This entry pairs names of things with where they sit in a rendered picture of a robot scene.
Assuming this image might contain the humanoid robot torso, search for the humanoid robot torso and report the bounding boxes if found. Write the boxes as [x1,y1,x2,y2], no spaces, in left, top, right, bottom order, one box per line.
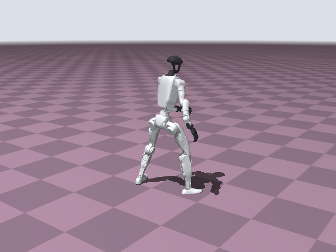
[154,74,179,130]

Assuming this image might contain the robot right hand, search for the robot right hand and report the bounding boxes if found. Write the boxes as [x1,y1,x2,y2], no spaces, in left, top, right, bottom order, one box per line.
[186,123,198,142]

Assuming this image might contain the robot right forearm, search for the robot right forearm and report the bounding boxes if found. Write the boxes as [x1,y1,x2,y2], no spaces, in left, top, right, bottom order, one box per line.
[181,100,192,126]

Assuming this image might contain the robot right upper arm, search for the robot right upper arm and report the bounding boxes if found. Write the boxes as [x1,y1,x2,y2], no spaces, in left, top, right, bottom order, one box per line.
[174,78,186,107]

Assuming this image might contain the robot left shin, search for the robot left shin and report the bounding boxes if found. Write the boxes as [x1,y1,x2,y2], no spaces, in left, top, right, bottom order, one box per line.
[138,145,152,178]

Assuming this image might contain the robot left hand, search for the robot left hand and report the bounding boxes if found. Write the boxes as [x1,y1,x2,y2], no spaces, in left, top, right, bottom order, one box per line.
[175,106,192,114]

